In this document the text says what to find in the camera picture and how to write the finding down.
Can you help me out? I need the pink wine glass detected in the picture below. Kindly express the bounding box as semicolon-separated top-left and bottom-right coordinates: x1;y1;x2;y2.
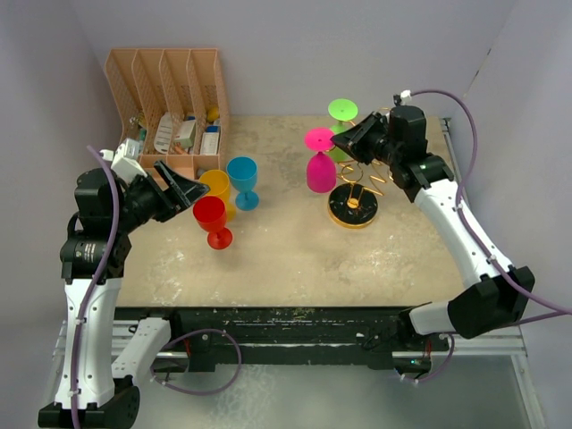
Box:
304;127;337;193

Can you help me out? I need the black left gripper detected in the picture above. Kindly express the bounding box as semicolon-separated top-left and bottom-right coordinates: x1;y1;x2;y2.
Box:
113;159;208;232

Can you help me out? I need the white blister pack box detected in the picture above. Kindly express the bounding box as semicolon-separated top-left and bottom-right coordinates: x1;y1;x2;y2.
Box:
199;125;221;156

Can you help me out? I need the blue wine glass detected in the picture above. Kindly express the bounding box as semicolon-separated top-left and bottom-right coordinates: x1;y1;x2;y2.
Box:
227;156;259;211

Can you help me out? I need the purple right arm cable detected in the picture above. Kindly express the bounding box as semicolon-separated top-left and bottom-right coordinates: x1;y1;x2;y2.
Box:
401;88;572;385

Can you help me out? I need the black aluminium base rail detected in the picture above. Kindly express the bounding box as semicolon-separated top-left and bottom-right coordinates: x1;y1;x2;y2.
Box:
111;307;526;374

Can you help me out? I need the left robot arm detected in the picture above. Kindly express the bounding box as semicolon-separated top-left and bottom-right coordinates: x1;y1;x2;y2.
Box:
38;161;209;428

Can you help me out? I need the yellow wine glass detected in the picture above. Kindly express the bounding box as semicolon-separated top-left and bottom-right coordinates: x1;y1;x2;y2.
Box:
199;170;236;221

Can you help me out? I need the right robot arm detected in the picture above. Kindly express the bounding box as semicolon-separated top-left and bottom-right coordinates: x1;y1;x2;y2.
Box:
332;105;535;349

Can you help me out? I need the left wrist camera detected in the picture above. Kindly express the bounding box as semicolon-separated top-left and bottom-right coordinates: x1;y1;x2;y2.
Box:
99;138;147;183

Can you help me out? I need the yellow small object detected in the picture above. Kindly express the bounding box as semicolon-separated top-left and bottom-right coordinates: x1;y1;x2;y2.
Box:
206;105;220;123

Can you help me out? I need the green wine glass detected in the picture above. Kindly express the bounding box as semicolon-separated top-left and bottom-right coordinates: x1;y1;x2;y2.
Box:
328;98;358;163

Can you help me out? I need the peach desk organizer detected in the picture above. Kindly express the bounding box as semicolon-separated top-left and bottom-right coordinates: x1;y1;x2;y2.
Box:
104;47;231;179

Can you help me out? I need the white medicine box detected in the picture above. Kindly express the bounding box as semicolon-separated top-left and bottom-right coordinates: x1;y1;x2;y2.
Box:
173;119;196;149

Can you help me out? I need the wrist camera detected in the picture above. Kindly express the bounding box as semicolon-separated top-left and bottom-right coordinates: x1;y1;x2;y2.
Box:
392;89;413;107
99;138;147;183

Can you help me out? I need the red wine glass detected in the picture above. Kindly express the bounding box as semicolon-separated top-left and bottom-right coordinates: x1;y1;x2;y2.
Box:
192;196;233;250

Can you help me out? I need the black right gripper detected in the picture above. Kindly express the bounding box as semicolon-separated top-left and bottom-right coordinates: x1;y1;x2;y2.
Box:
332;112;401;167

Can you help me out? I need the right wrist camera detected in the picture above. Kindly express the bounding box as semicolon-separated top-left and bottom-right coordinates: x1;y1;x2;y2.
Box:
392;89;413;107

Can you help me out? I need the gold wire glass rack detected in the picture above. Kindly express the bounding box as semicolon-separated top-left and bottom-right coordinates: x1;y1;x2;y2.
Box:
328;159;387;229

